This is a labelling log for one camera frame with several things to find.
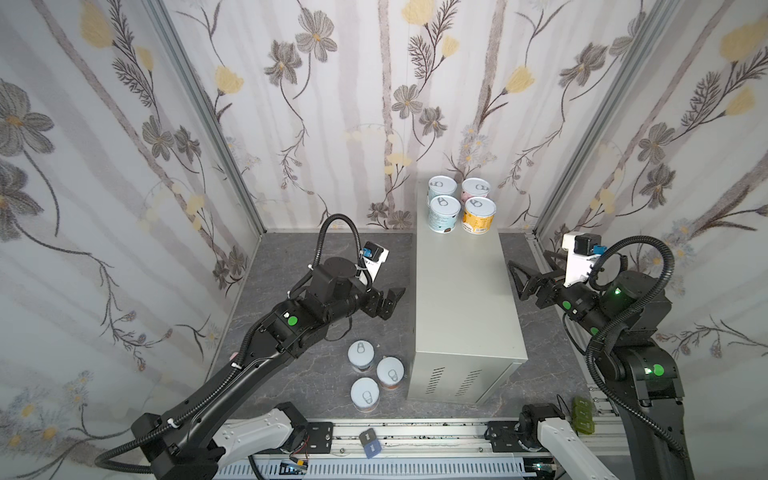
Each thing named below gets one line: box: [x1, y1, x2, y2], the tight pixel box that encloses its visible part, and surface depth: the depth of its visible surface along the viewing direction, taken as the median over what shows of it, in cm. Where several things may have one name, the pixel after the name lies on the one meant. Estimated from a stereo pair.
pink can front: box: [350, 377, 380, 413], surface depth 78 cm
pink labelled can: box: [460, 177, 491, 202], surface depth 77 cm
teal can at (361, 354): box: [347, 340, 375, 370], surface depth 85 cm
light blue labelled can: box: [427, 175, 458, 201], surface depth 78 cm
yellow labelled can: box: [462, 196, 497, 235], surface depth 73 cm
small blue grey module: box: [359, 428, 382, 459], surface depth 73 cm
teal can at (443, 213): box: [428, 195, 462, 234], surface depth 73 cm
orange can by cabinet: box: [376, 356, 405, 390], surface depth 81 cm
